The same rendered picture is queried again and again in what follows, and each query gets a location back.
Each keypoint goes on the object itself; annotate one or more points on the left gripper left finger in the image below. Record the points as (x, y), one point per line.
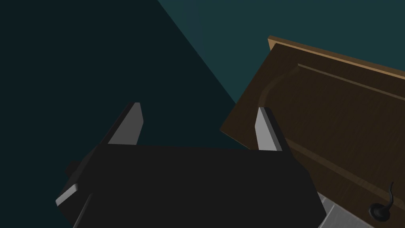
(128, 126)

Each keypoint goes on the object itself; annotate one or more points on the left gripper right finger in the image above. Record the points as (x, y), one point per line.
(268, 133)

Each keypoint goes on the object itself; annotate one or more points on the brown wooden door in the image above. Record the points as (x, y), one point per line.
(332, 120)

